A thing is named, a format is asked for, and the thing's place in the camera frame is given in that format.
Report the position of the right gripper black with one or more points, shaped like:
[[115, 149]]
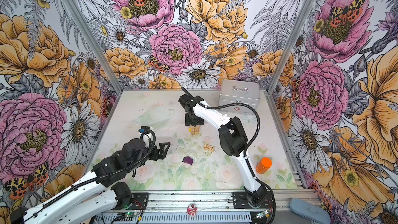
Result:
[[187, 122]]

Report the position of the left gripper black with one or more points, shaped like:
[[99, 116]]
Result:
[[162, 152]]

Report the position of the wide plain wood block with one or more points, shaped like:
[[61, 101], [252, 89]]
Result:
[[194, 128]]

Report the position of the cartoon printed wood block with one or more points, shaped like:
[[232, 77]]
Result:
[[208, 147]]

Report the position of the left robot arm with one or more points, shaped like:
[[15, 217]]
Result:
[[99, 190]]

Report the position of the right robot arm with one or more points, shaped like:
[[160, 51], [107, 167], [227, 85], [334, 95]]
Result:
[[233, 140]]

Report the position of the purple wood block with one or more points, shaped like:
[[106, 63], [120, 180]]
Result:
[[187, 160]]

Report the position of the silver metal case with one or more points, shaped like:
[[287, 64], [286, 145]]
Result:
[[234, 91]]

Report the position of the small red pink toy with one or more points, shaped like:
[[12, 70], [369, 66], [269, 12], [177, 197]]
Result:
[[192, 210]]

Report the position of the orange bottle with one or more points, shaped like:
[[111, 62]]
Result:
[[263, 165]]

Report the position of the blue grey pad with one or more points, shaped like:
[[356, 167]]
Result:
[[310, 211]]

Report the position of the aluminium mounting rail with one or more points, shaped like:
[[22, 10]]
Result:
[[214, 207]]

